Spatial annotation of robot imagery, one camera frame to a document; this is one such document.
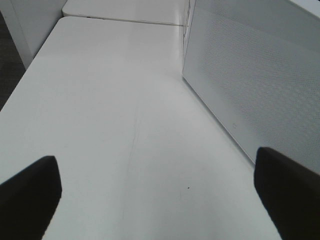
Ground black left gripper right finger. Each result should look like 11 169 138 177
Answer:
253 147 320 240

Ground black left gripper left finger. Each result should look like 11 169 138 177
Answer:
0 156 62 240

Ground white microwave door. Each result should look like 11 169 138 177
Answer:
183 0 320 172

